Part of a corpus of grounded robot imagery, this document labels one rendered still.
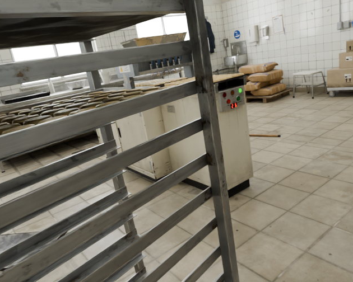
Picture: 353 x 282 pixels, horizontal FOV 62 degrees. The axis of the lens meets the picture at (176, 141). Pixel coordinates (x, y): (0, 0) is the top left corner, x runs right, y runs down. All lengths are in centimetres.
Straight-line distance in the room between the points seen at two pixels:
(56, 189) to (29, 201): 4
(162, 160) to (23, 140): 229
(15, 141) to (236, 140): 194
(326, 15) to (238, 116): 420
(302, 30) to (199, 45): 580
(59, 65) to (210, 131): 37
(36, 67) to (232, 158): 192
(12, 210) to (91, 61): 25
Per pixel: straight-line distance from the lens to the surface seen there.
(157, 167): 268
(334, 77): 567
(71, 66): 49
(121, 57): 55
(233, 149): 225
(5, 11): 47
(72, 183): 50
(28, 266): 51
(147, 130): 257
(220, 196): 76
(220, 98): 207
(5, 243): 263
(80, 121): 50
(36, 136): 47
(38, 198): 48
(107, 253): 114
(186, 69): 302
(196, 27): 67
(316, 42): 630
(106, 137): 103
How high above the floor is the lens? 113
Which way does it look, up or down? 16 degrees down
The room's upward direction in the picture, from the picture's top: 10 degrees counter-clockwise
